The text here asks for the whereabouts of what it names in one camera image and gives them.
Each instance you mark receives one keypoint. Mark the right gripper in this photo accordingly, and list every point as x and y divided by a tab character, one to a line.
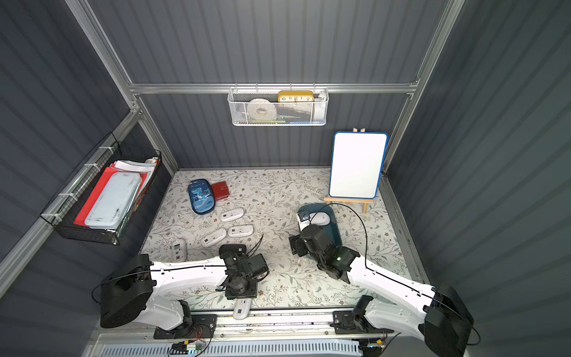
295	243

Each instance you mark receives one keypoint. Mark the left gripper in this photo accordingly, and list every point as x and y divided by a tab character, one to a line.
232	252

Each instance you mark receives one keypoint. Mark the white mouse row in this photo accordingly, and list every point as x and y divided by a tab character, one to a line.
231	215

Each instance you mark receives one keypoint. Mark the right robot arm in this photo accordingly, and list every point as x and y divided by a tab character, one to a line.
437	316

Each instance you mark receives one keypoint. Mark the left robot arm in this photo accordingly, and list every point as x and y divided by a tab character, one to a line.
137	291

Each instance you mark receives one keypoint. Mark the teal plastic storage box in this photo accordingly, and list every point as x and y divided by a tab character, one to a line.
324	217

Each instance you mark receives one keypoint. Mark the red wallet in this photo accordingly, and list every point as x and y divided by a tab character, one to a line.
220	190

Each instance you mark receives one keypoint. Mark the small circuit board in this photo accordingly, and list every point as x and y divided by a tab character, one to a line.
185	348

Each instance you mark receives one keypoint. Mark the white papers in basket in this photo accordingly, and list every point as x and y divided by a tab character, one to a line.
146	168

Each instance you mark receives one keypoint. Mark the white tape roll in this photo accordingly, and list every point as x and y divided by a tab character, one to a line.
261	109

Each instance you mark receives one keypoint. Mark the yellow clock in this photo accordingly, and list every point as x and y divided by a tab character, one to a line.
296	96

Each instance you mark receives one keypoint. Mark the white plastic tray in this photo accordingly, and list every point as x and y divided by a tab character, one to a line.
113	202

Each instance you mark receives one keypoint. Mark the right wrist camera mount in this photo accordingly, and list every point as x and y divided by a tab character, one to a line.
303	220

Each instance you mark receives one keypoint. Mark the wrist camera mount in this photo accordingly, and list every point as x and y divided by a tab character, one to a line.
303	220
242	308

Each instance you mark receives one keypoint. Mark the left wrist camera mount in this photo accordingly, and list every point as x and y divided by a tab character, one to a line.
242	308

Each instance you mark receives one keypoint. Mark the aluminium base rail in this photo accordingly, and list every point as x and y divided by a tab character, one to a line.
315	323

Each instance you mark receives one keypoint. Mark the white board blue frame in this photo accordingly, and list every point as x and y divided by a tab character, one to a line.
358	165

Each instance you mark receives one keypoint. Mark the white wire wall basket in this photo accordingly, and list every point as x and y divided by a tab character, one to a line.
288	114

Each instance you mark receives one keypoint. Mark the black wire side basket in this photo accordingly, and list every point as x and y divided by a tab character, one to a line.
60	214

